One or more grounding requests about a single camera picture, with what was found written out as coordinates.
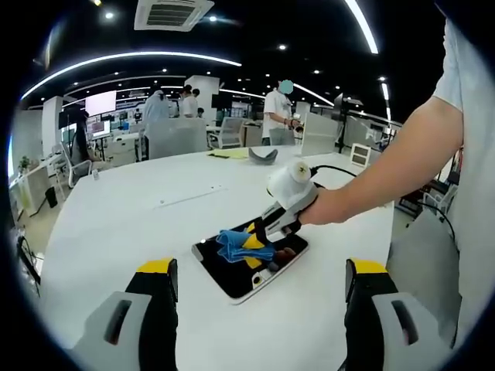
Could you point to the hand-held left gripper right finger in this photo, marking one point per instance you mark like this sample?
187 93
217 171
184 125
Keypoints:
365 332

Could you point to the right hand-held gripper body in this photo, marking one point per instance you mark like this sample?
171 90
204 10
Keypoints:
286 185

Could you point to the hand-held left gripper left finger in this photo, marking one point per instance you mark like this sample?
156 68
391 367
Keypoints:
158 332

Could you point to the blue cleaning cloth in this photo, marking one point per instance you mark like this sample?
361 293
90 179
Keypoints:
232 243

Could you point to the person's right hand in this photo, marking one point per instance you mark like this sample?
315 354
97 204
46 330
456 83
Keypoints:
323 210

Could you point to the dark grey curved object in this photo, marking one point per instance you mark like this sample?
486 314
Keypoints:
263 157

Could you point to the white partition panel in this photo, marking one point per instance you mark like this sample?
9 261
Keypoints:
323 133

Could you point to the yellow notepad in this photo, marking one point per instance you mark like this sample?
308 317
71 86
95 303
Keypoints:
228 154

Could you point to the white mesh office chair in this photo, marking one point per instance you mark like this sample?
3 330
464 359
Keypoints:
228 133

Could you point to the small white framed box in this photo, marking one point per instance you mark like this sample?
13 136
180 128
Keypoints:
360 154

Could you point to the black tripod stand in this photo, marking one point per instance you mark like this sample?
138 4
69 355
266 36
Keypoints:
346 104

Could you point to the grey partition panel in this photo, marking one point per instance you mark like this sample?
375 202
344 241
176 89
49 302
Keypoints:
176 137

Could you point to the black trash bin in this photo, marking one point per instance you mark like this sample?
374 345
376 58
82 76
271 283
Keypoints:
51 197

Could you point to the grey office chair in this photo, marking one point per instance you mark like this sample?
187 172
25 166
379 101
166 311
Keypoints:
75 166

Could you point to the white low cabinet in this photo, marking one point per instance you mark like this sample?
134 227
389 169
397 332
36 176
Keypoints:
33 189

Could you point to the pink display screen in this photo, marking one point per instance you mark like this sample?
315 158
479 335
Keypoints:
100 103

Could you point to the ceiling air vent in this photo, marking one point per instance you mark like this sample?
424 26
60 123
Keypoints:
172 13

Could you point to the green potted plant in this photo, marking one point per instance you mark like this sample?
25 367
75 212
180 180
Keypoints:
24 162

